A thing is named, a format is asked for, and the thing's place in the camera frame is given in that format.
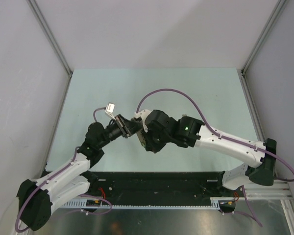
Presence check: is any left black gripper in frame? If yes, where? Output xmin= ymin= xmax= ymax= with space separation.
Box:
xmin=98 ymin=114 xmax=145 ymax=148

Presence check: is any grey slotted cable duct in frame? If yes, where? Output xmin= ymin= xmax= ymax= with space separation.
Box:
xmin=61 ymin=197 xmax=222 ymax=209

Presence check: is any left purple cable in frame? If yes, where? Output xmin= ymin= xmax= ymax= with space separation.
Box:
xmin=14 ymin=107 xmax=113 ymax=232

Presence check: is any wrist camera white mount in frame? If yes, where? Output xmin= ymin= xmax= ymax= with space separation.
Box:
xmin=105 ymin=102 xmax=115 ymax=120
xmin=134 ymin=109 xmax=151 ymax=133

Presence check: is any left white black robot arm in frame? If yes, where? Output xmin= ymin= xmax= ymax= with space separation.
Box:
xmin=15 ymin=115 xmax=143 ymax=233

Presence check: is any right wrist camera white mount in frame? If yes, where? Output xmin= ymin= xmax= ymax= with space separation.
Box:
xmin=134 ymin=109 xmax=151 ymax=133

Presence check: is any purple cable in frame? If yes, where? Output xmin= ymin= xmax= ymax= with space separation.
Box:
xmin=136 ymin=88 xmax=294 ymax=227
xmin=14 ymin=107 xmax=113 ymax=232

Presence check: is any aluminium frame post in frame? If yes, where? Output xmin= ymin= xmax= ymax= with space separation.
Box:
xmin=26 ymin=0 xmax=73 ymax=78
xmin=241 ymin=0 xmax=289 ymax=76

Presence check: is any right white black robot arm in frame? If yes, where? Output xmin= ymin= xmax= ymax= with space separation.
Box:
xmin=137 ymin=110 xmax=276 ymax=196

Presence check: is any right aluminium frame post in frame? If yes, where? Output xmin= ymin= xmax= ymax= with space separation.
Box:
xmin=241 ymin=0 xmax=289 ymax=76

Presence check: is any white remote control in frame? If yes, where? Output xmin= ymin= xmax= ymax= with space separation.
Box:
xmin=136 ymin=131 xmax=146 ymax=148

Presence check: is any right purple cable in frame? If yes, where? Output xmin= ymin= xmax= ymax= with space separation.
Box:
xmin=136 ymin=88 xmax=294 ymax=227

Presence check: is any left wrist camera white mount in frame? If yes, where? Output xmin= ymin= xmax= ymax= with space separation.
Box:
xmin=105 ymin=102 xmax=115 ymax=120

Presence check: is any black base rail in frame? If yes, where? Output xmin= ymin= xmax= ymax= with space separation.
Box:
xmin=40 ymin=171 xmax=276 ymax=206

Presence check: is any left aluminium frame post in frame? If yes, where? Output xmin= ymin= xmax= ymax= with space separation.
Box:
xmin=26 ymin=0 xmax=73 ymax=78

